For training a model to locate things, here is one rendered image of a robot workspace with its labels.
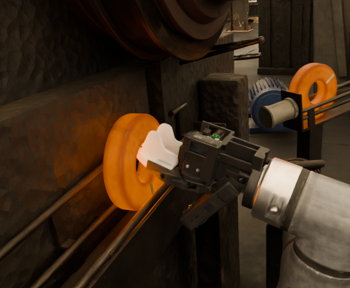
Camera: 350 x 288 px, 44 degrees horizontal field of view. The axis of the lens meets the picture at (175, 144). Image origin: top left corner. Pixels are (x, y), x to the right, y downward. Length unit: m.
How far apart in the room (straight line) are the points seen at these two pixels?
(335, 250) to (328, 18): 3.00
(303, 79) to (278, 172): 0.64
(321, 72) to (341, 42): 2.23
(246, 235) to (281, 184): 1.31
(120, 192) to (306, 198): 0.26
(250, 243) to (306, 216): 1.26
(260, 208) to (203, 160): 0.10
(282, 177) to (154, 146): 0.19
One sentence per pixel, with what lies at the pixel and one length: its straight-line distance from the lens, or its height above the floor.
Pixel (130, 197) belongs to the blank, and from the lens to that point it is 0.65.
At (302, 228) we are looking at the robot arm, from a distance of 0.58.
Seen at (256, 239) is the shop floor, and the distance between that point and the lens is 1.85.
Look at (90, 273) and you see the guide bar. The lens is 0.56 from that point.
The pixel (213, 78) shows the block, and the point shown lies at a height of 0.80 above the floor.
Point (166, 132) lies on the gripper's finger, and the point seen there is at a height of 0.79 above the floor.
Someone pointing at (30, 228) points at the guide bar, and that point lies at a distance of 0.58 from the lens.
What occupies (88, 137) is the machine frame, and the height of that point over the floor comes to 0.80.
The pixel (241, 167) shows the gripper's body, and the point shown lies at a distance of 0.59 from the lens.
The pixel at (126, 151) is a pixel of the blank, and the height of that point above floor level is 0.79.
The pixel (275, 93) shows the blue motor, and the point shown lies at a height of 0.31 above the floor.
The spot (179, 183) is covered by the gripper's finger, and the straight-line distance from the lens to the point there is 0.61.
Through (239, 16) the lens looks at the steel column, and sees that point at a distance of 9.70.
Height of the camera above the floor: 1.00
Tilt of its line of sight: 20 degrees down
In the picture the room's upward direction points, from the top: 5 degrees counter-clockwise
